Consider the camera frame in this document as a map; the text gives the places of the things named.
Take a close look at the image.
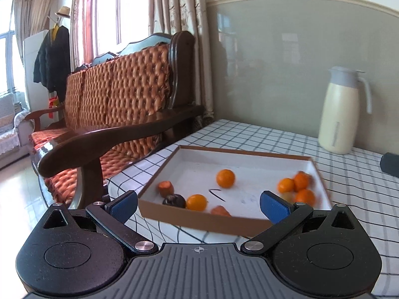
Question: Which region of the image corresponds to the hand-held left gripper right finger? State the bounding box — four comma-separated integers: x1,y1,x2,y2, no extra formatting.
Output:
241,190,364,254

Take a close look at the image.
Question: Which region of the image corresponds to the beige patterned curtain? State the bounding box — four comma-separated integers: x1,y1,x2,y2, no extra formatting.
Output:
70,0,97,69
148,0,215,125

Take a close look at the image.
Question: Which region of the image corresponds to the white cabinet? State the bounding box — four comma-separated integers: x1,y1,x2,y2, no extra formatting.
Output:
23,29,50,113

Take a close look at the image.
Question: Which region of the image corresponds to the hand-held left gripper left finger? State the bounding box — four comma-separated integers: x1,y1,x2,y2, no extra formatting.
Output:
36,190,159,254

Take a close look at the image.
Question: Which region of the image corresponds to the red-framed window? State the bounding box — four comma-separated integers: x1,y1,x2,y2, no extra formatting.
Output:
90,0,153,58

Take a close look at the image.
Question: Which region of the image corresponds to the dark water chestnut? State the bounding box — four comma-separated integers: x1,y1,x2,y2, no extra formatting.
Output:
162,194,187,209

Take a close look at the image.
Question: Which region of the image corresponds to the brownish carrot piece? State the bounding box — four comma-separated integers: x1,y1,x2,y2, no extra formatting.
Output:
157,181,174,197

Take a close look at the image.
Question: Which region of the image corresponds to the checked white tablecloth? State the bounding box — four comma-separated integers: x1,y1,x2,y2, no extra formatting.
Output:
107,118,399,296

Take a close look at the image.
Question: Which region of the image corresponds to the red and yellow item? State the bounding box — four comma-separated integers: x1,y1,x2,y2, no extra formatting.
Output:
48,97,60,120

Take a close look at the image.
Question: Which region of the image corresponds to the black coat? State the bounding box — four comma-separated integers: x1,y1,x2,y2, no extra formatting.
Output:
33,25,71,102

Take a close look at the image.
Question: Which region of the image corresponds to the small orange mandarin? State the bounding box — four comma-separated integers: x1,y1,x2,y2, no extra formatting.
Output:
277,177,295,194

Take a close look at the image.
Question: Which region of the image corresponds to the lace-covered armchair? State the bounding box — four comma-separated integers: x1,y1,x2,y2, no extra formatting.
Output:
0,93,35,156

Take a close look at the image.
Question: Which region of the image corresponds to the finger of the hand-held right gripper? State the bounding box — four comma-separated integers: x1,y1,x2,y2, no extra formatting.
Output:
380,152,399,178

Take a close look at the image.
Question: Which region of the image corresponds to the cream thermos jug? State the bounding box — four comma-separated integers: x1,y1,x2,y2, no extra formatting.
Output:
317,66,373,154

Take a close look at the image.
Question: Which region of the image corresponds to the shallow cardboard box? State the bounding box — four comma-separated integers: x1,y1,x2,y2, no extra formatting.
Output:
138,145,332,238

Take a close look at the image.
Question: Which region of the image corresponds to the wooden sofa with orange cushions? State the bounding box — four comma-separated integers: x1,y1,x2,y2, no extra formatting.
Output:
24,31,205,209

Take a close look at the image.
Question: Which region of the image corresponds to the beige far curtain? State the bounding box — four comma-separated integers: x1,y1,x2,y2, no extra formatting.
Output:
14,0,61,50

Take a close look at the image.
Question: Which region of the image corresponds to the small carrot piece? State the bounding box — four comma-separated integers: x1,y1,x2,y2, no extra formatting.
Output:
210,205,232,218

